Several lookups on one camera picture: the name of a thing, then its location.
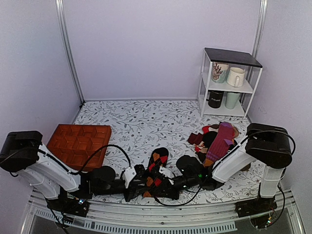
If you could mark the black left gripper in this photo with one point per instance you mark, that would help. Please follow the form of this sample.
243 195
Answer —
134 188

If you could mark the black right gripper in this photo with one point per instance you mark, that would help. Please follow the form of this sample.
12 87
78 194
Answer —
167 189

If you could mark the black red orange argyle sock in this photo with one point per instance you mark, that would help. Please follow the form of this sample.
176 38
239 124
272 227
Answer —
159 158

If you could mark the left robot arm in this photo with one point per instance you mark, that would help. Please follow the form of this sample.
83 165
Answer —
24 153

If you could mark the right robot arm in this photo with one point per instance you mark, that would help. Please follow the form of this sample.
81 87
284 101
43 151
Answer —
271 145

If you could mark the dark red sock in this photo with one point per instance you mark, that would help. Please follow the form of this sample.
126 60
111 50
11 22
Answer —
196 139

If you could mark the magenta striped sock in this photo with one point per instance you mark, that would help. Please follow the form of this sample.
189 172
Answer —
218 139

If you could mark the floral table mat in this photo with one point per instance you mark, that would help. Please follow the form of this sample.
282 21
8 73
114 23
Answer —
139 127

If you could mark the brown wooden compartment tray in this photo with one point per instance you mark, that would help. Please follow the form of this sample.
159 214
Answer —
74 144

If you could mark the black mug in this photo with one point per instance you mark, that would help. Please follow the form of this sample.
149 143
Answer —
215 99

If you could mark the pale green mug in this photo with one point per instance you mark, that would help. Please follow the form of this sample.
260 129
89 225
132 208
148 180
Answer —
231 99

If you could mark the white metal shelf rack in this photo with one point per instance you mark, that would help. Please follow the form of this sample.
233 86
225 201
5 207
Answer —
253 71

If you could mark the floral patterned mug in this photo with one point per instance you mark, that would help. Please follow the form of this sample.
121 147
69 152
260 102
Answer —
220 71

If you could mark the cream white mug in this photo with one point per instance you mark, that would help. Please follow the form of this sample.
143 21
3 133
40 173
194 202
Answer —
235 77

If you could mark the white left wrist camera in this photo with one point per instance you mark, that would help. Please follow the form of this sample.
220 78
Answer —
128 175

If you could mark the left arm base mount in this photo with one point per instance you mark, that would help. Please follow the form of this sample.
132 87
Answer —
68 204

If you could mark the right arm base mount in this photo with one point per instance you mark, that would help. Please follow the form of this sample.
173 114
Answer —
264 208

